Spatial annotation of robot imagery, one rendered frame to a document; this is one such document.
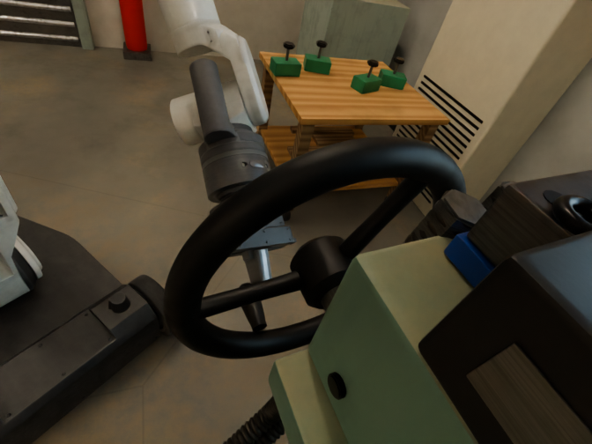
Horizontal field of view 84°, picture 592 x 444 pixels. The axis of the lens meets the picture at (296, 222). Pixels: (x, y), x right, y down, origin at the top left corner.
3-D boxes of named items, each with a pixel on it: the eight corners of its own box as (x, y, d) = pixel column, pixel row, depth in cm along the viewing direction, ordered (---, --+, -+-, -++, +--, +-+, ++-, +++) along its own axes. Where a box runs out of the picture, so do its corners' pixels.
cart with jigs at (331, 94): (351, 148, 206) (391, 37, 161) (397, 212, 170) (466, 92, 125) (247, 151, 182) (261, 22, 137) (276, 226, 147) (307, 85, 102)
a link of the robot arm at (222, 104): (205, 185, 49) (191, 116, 51) (274, 166, 48) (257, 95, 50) (165, 161, 38) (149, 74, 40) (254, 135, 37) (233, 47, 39)
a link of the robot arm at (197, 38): (215, 137, 50) (180, 40, 45) (271, 120, 49) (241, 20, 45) (203, 143, 44) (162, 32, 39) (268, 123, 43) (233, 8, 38)
